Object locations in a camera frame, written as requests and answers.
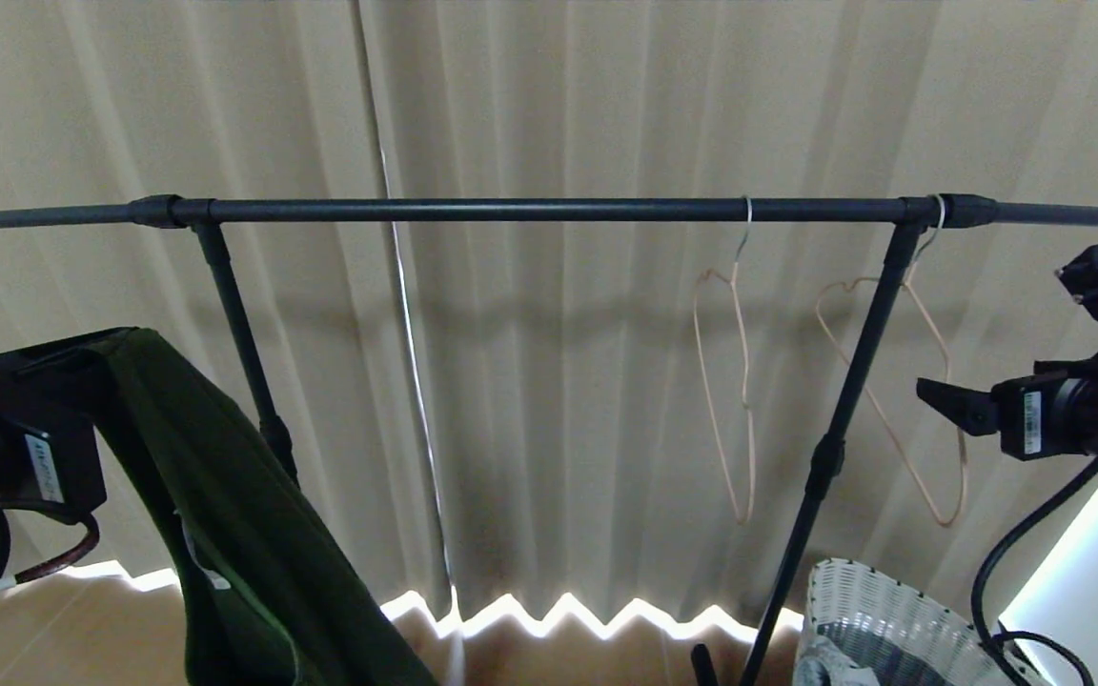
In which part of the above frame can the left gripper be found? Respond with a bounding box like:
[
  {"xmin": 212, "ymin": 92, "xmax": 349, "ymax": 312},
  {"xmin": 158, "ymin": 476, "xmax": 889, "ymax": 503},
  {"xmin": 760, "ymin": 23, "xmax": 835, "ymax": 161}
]
[{"xmin": 0, "ymin": 329, "xmax": 111, "ymax": 527}]

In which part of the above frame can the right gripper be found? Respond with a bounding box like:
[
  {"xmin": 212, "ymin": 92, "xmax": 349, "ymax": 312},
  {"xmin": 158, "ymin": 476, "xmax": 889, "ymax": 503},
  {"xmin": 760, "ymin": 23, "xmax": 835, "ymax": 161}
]
[{"xmin": 991, "ymin": 374, "xmax": 1098, "ymax": 463}]

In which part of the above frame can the pink clothes hanger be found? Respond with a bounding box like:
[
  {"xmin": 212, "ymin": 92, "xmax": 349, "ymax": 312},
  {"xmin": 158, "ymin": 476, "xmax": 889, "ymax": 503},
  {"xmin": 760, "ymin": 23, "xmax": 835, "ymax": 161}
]
[
  {"xmin": 815, "ymin": 194, "xmax": 970, "ymax": 529},
  {"xmin": 691, "ymin": 196, "xmax": 759, "ymax": 527}
]

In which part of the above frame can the green long-sleeved shirt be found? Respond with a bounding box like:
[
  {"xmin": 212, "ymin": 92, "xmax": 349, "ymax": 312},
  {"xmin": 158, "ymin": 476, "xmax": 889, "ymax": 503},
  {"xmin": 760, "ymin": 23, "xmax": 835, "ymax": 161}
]
[{"xmin": 82, "ymin": 326, "xmax": 441, "ymax": 686}]

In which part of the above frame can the white laundry basket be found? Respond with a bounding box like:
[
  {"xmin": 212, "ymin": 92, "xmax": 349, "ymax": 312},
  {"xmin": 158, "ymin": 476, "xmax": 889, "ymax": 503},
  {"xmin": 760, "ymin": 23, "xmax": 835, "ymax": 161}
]
[{"xmin": 793, "ymin": 557, "xmax": 1051, "ymax": 686}]

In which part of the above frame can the black clothes rack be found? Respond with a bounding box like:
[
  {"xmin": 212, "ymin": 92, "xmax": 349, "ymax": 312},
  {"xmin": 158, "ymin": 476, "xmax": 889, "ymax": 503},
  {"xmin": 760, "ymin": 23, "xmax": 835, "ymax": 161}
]
[{"xmin": 0, "ymin": 193, "xmax": 1098, "ymax": 686}]

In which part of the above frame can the pale grey garment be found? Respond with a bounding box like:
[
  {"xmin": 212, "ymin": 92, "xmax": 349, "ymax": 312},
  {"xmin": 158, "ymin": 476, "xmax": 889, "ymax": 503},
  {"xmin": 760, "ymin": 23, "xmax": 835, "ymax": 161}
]
[{"xmin": 793, "ymin": 633, "xmax": 880, "ymax": 686}]

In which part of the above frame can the beige curtain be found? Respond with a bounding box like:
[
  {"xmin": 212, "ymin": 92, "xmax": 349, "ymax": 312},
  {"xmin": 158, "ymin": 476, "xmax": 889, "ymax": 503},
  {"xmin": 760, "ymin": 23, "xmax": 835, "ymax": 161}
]
[{"xmin": 0, "ymin": 0, "xmax": 1098, "ymax": 641}]

